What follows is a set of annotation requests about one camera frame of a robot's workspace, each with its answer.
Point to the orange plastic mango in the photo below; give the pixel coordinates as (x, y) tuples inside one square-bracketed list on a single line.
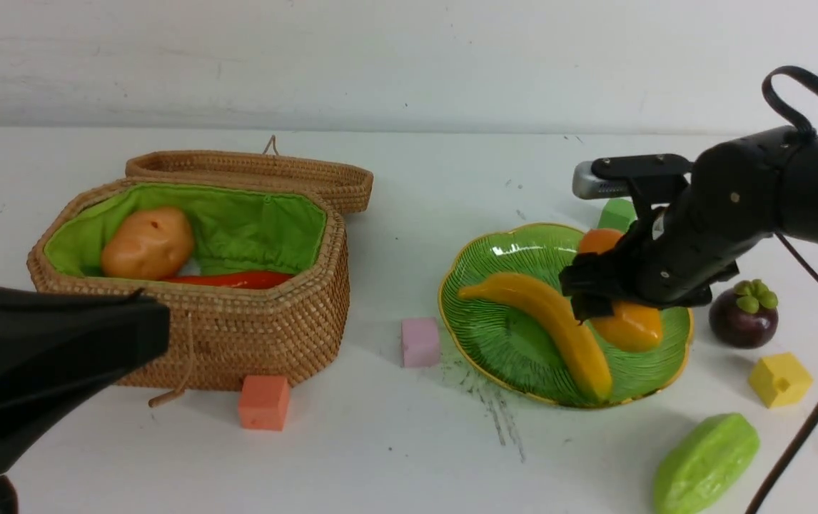
[(632, 328)]

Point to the yellow foam cube with hole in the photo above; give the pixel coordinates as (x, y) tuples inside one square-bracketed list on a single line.
[(780, 380)]

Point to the green foam cube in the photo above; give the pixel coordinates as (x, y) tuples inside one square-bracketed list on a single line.
[(618, 214)]

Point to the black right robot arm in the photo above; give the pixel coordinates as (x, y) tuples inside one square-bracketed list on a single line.
[(694, 219)]

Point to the green glass leaf plate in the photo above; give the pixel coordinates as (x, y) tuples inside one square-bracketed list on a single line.
[(513, 351)]

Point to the orange plastic carrot green leaves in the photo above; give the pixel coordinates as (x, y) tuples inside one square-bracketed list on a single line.
[(249, 280)]

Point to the brown plastic potato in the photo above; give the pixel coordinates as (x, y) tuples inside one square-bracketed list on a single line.
[(151, 244)]

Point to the dark purple plastic mangosteen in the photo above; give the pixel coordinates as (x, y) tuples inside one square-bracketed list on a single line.
[(745, 316)]

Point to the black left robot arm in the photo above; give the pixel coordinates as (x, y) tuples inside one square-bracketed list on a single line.
[(58, 351)]

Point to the pink foam cube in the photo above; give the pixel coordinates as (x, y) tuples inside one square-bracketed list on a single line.
[(420, 342)]

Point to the woven wicker basket green lining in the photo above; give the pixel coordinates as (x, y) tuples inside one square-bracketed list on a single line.
[(219, 336)]

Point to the yellow plastic banana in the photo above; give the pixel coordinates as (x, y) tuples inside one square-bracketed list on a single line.
[(577, 346)]

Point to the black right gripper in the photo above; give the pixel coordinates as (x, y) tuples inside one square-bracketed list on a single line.
[(664, 260)]

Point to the orange foam cube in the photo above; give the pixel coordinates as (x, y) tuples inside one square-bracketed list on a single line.
[(263, 402)]

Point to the green plastic starfruit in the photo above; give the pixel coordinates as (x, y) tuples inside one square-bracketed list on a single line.
[(705, 464)]

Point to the grey wrist camera on right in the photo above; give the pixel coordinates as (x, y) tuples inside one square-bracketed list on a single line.
[(648, 180)]

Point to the woven wicker basket lid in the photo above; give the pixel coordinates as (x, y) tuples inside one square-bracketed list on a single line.
[(323, 182)]

